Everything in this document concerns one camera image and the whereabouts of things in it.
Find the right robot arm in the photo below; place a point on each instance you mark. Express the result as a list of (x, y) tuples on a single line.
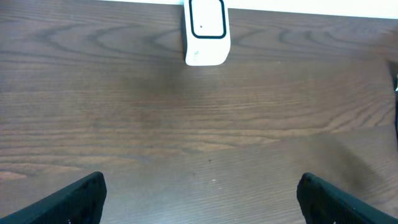
[(393, 69)]

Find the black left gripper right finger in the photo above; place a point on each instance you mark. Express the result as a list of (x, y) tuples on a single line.
[(322, 202)]

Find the white barcode scanner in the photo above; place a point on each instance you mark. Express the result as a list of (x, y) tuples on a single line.
[(207, 34)]

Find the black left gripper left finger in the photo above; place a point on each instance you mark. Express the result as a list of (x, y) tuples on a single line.
[(79, 202)]

